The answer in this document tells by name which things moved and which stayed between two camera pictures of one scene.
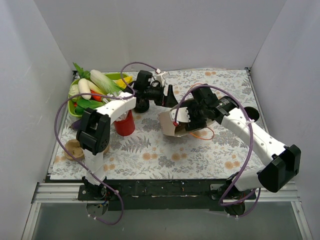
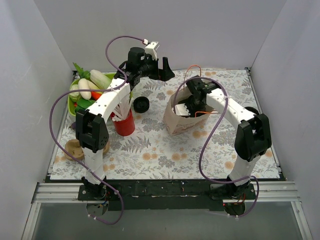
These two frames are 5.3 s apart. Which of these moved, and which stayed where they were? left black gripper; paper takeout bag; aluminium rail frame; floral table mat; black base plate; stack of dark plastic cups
Moved: paper takeout bag; left black gripper
Stayed: aluminium rail frame; stack of dark plastic cups; floral table mat; black base plate
